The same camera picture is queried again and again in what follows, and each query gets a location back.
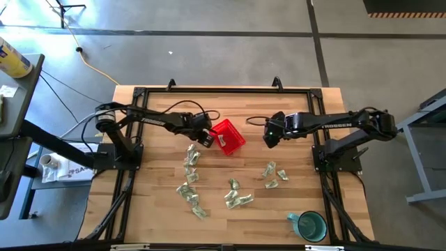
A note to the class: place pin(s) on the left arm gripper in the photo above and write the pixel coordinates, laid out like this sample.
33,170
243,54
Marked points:
202,122

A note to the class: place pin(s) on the yellow wipes canister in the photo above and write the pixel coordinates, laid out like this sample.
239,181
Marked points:
14,59

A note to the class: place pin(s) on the green white sweetener packet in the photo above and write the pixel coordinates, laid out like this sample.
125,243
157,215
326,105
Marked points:
283,174
271,183
246,199
232,203
230,194
234,183
269,169
183,190
192,199
192,178
188,171
195,158
191,149
222,140

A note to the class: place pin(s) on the grey metal cart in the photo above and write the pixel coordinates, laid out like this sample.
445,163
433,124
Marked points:
418,164

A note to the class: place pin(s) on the teal ceramic mug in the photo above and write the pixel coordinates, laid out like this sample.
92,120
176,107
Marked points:
310,226

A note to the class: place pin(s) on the dark grey panel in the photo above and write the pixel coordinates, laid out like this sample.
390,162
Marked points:
14,174

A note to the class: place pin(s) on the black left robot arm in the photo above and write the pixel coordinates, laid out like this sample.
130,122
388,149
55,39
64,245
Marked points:
153,120

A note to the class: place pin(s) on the black aluminium table frame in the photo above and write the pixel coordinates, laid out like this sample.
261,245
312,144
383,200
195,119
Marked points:
226,90

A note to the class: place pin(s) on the silver aluminium bar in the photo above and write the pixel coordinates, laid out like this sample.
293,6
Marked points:
324,248
129,247

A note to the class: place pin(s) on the black tripod stand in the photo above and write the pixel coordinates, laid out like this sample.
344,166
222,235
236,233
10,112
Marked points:
62,15

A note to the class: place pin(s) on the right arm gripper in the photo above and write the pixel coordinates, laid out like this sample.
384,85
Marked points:
275,130

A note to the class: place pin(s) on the crumpled banknote on table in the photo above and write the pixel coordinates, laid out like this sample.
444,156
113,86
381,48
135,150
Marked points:
199,211

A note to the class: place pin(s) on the grey side table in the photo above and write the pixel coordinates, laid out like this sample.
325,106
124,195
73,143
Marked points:
21,104

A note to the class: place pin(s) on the black diagonal support beam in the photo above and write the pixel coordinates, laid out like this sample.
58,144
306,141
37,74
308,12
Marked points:
52,141

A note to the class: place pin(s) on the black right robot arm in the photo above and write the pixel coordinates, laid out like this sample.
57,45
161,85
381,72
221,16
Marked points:
331,123

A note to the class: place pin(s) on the white paper cup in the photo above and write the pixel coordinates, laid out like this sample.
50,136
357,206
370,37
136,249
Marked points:
47,161

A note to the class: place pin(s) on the white paper note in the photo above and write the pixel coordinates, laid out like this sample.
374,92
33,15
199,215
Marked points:
7,91

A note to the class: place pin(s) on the white printed plastic bag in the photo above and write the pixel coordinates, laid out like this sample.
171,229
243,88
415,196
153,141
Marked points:
75,172

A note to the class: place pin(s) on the black table-level camera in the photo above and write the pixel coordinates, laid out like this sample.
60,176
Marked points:
227,248

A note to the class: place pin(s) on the dark low shelf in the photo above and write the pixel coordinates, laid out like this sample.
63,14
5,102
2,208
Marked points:
62,185

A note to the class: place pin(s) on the red plastic basket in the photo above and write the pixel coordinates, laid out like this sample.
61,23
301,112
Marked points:
233,134

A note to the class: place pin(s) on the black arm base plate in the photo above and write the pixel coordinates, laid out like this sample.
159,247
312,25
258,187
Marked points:
104,160
318,164

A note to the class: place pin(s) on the black mat with hazard stripe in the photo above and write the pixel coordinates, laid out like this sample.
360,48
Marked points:
400,5

